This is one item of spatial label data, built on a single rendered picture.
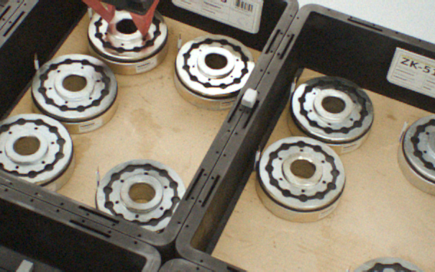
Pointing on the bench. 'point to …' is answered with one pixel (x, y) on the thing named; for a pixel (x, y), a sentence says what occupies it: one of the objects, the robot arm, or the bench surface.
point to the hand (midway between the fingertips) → (127, 22)
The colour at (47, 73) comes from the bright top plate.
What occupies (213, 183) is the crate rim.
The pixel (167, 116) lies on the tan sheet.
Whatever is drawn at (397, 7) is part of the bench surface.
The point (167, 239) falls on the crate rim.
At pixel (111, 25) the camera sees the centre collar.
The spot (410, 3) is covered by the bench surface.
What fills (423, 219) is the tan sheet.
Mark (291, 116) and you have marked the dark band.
